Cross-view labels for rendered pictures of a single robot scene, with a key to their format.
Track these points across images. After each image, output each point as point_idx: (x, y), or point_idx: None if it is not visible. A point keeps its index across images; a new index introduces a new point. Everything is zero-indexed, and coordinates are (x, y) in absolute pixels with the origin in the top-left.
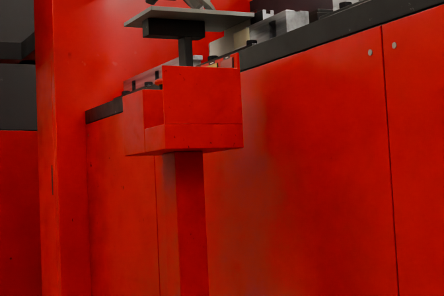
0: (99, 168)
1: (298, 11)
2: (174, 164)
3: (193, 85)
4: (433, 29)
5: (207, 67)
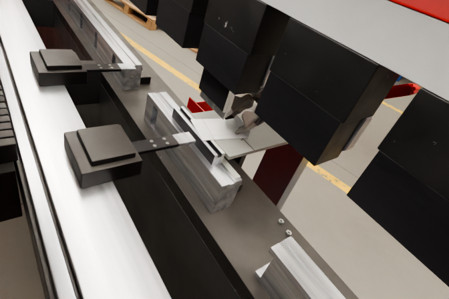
0: None
1: (155, 93)
2: None
3: (205, 107)
4: None
5: (201, 101)
